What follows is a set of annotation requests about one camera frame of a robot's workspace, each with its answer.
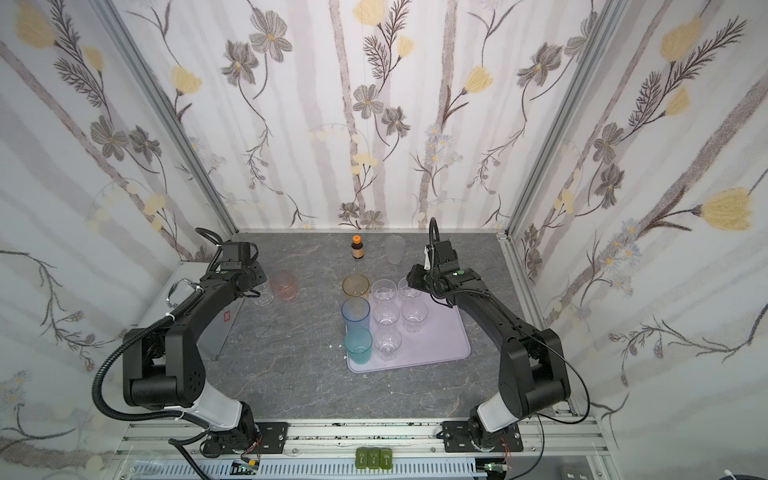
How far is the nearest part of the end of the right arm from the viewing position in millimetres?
618

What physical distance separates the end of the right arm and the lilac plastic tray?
0.48 feet

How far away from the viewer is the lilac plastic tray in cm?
88
